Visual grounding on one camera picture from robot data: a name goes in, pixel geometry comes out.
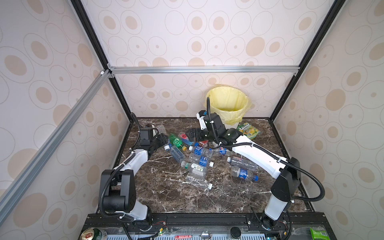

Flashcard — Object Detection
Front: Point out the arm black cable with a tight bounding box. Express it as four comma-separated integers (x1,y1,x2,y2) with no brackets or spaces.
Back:
205,96,326,202
98,112,145,218

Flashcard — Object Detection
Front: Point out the blue label bottle white cap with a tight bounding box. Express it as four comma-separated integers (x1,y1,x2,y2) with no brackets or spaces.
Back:
189,145,213,158

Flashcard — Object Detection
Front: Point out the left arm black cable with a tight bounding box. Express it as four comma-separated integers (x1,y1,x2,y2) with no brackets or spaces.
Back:
98,112,145,218

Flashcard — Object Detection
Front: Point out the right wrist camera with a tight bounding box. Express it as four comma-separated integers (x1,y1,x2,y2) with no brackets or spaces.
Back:
197,110,210,130

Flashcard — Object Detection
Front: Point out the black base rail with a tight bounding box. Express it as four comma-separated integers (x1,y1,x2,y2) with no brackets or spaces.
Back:
82,212,336,240

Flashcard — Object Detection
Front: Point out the clear bottle green band label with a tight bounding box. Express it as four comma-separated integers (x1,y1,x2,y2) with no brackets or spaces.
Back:
181,161,207,178

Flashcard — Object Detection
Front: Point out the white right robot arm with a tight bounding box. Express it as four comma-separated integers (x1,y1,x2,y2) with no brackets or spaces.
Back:
187,110,301,225

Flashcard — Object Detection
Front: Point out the crumpled clear plastic bottle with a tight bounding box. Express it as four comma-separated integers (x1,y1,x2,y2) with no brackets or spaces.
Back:
186,175,213,191

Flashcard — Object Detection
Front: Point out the clear bottle dark label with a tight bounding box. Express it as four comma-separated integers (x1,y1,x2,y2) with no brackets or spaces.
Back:
227,156,259,172

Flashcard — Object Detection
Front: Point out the black right corner post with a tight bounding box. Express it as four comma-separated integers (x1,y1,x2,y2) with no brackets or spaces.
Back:
269,0,347,121

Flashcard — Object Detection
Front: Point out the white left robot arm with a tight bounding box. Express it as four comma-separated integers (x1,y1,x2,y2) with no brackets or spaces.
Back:
98,126,169,225

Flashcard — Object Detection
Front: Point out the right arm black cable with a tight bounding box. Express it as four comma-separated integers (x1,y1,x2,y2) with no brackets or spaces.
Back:
205,96,326,202

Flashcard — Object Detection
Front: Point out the green Fox's candy bag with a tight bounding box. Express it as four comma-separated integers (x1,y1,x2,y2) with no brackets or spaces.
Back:
237,123,261,140

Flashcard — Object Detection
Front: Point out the green packet bottom right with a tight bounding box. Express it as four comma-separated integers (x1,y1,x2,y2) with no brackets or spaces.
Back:
310,227,330,240

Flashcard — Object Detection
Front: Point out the Fiji water bottle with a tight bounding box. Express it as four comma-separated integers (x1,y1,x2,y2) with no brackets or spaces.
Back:
164,144,185,164

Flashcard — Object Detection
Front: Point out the green soda bottle yellow cap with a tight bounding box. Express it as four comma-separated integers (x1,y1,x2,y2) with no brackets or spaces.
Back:
169,134,187,151

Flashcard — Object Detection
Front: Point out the horizontal aluminium rail back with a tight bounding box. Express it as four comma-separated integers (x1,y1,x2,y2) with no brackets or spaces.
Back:
110,66,300,75

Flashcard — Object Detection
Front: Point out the white ribbed waste bin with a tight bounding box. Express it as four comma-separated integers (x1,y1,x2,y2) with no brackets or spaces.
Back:
231,121,243,129

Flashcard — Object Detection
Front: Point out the soda water bottle blue label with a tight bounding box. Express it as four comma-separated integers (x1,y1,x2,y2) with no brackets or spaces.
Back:
189,153,214,168

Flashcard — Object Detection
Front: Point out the Pepsi label clear bottle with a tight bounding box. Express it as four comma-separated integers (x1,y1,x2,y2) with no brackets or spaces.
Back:
213,146,233,156

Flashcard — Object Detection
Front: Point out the green beer can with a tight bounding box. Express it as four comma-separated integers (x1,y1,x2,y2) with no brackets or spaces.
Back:
80,228,107,240

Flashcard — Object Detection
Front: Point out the diagonal aluminium rail left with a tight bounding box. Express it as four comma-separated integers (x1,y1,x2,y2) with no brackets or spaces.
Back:
1,69,112,225

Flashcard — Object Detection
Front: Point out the clear bottle blue cap right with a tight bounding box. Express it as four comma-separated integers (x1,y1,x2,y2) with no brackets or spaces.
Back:
231,166,259,182

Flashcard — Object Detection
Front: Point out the orange juice bottle red label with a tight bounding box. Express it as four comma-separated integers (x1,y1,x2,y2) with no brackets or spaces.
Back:
178,132,195,146

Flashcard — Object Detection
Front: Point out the black corner frame post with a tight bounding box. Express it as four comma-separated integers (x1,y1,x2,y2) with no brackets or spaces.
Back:
70,0,132,121

